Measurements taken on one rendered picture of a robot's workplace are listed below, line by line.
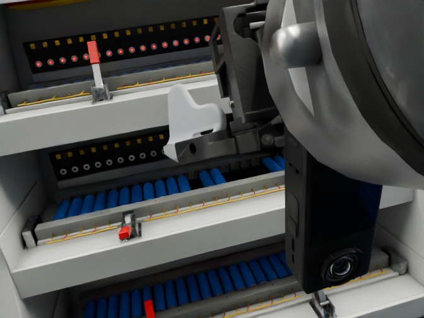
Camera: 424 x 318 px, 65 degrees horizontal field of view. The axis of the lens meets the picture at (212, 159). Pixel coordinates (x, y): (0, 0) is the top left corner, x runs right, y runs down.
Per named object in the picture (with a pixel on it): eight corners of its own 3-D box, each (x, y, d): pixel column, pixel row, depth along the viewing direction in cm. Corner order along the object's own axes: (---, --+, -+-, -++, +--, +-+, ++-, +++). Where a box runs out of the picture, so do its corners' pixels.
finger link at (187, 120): (158, 98, 30) (232, 67, 24) (171, 163, 31) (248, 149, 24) (127, 100, 28) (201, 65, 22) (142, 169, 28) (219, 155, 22)
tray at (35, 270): (412, 200, 54) (418, 146, 51) (21, 299, 45) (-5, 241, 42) (342, 159, 73) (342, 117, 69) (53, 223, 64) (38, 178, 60)
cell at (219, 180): (220, 176, 62) (229, 190, 56) (210, 178, 62) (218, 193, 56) (219, 167, 61) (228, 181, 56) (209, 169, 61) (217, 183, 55)
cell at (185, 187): (187, 183, 61) (193, 199, 55) (178, 185, 61) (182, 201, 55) (186, 174, 61) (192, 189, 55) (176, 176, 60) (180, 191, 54)
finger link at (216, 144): (204, 134, 27) (297, 111, 21) (208, 156, 27) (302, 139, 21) (158, 142, 24) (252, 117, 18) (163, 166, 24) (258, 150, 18)
